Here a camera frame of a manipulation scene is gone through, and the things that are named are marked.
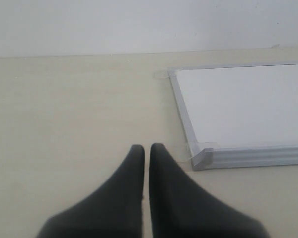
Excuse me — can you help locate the clear tape corner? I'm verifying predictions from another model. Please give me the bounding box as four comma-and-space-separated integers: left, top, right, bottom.
163, 141, 218, 163
153, 68, 182, 79

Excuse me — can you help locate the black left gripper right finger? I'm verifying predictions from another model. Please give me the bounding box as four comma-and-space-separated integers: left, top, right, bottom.
149, 143, 267, 238

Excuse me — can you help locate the clear tape far left corner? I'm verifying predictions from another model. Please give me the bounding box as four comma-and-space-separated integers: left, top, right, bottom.
153, 68, 182, 79

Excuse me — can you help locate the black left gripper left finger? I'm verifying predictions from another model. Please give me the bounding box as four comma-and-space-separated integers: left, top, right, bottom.
37, 145, 145, 238

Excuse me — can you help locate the clear tape near left corner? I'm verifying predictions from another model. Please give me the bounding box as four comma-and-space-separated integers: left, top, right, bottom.
163, 141, 218, 163

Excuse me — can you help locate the white board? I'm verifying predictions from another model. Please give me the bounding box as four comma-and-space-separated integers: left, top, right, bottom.
168, 62, 298, 171

